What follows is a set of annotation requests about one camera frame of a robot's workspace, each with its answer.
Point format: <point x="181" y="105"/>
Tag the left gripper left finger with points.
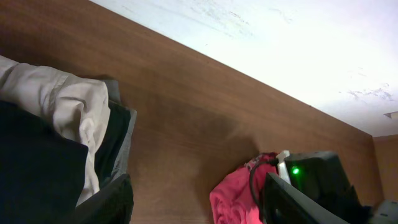
<point x="111" y="205"/>

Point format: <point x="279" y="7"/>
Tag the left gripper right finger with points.
<point x="283" y="203"/>

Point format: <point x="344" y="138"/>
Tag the red printed t-shirt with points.
<point x="231" y="200"/>

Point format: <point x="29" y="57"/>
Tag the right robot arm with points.
<point x="321" y="176"/>

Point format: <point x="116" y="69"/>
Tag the grey folded garment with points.
<point x="111" y="159"/>

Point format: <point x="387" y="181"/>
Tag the black folded garment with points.
<point x="42" y="173"/>

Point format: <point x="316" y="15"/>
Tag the beige folded garment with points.
<point x="77" y="108"/>

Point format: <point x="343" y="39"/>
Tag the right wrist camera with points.
<point x="281" y="166"/>

